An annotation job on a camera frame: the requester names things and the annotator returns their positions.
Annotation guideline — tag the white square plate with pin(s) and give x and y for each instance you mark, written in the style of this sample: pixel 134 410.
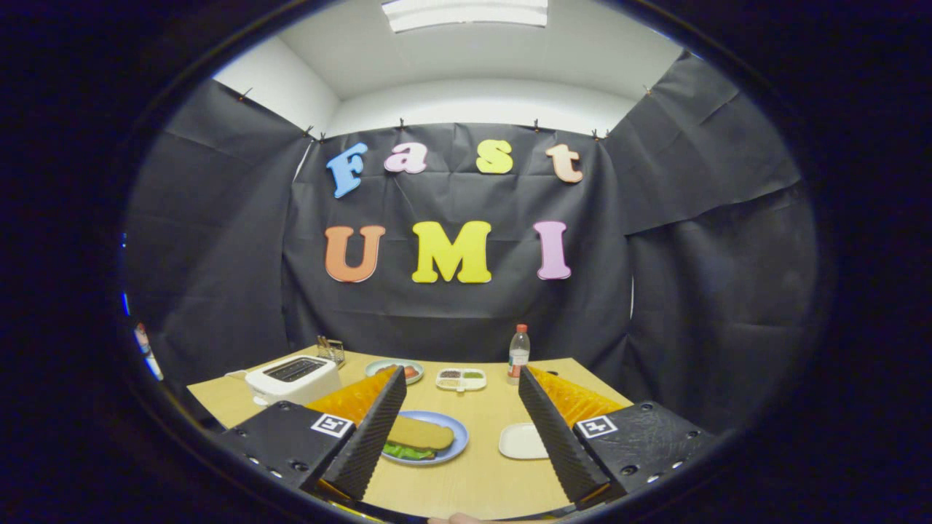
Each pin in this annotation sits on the white square plate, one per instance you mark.
pixel 520 440

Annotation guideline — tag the blue round plate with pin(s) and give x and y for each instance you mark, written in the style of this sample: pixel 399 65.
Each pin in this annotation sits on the blue round plate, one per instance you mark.
pixel 450 453

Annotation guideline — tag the black backdrop cloth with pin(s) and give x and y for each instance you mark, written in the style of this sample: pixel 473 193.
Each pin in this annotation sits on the black backdrop cloth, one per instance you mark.
pixel 466 313

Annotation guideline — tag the white divided condiment dish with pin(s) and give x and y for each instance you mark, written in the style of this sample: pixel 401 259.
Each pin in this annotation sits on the white divided condiment dish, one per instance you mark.
pixel 473 384

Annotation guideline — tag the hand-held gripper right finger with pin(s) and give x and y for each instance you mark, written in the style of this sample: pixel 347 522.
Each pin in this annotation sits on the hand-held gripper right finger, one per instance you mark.
pixel 557 437

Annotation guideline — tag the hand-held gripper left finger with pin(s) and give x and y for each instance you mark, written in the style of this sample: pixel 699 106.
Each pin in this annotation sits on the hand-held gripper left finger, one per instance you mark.
pixel 371 437

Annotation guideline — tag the white toaster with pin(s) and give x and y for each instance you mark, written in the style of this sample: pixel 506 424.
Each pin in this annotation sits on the white toaster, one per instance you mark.
pixel 291 389

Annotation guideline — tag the red blue white object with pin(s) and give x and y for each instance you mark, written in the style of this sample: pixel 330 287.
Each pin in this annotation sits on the red blue white object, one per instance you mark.
pixel 145 349

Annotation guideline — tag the ceiling light panel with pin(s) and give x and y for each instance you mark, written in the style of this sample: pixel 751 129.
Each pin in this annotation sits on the ceiling light panel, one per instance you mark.
pixel 466 13

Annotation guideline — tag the brown toasted bread slice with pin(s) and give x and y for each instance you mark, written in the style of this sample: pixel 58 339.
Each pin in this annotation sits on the brown toasted bread slice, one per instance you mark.
pixel 426 434

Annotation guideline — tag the pale round plate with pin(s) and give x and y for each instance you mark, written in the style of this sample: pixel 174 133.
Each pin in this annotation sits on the pale round plate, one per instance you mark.
pixel 373 370

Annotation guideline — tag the plastic bottle red cap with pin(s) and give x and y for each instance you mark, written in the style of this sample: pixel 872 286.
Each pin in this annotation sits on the plastic bottle red cap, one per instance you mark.
pixel 518 353

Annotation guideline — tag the green lettuce leaf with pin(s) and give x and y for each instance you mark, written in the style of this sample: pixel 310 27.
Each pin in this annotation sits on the green lettuce leaf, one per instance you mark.
pixel 408 453

